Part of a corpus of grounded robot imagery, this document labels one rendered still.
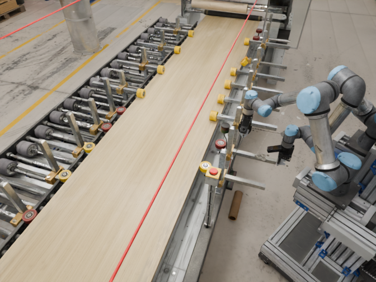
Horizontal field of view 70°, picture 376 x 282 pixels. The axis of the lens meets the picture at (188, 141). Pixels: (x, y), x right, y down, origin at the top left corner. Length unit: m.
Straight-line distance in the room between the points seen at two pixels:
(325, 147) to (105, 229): 1.23
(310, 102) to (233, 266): 1.58
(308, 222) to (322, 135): 1.29
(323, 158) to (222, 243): 1.38
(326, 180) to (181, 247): 0.95
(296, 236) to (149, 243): 1.35
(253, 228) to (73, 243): 1.62
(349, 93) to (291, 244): 1.30
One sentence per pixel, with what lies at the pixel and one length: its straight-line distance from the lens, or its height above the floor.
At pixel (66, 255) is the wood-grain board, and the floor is 0.90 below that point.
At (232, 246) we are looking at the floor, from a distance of 2.56.
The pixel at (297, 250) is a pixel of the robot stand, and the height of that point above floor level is 0.21.
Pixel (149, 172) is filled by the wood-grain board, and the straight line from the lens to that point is 1.84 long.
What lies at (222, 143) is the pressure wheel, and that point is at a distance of 2.01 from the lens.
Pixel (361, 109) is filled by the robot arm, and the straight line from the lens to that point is 2.02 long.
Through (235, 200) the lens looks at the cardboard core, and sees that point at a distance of 2.72.
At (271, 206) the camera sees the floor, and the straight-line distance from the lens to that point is 2.85.
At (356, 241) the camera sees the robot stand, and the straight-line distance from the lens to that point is 1.74.
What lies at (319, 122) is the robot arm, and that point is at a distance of 1.42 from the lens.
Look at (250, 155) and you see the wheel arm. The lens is 2.02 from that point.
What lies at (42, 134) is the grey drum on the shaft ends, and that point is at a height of 0.83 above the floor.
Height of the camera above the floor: 2.30
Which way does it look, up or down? 44 degrees down
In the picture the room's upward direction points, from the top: straight up
